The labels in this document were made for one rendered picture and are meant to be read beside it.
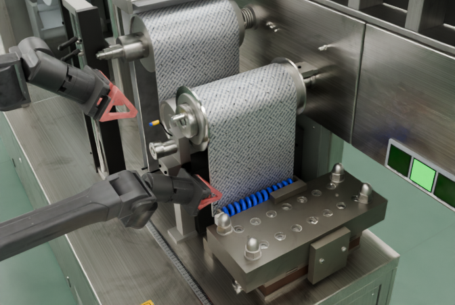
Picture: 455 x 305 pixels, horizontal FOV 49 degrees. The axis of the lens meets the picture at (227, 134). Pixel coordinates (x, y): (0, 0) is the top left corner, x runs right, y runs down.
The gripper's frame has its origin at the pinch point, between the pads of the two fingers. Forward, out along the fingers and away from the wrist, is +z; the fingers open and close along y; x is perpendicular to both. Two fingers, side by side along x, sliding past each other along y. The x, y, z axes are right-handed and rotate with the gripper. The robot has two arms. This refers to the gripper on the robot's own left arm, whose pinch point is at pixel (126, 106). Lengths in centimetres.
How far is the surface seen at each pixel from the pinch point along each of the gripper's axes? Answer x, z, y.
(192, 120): 3.1, 14.2, 1.9
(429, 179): 18, 46, 36
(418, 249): -13, 192, -22
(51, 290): -113, 71, -96
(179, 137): -2.4, 17.0, -2.7
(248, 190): -6.3, 37.4, 4.4
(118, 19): 10, 24, -72
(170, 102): 2.2, 17.7, -13.1
